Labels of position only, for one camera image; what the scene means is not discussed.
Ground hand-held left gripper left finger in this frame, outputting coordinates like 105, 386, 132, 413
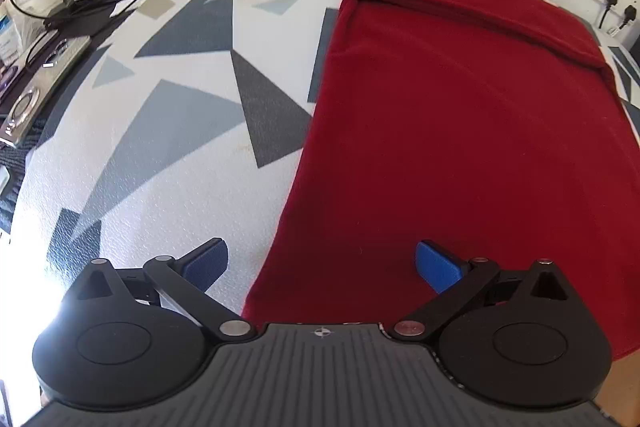
62, 237, 256, 343

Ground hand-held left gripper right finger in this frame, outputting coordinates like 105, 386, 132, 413
392, 239, 583, 342

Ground red sweater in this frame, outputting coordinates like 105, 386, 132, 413
242, 0, 640, 363

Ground geometric patterned mat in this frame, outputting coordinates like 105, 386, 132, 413
12, 0, 640, 323

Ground clear-cased smartphone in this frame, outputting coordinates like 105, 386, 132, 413
0, 34, 92, 146

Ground purple-cased smartphone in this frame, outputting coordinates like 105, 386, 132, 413
0, 57, 23, 105

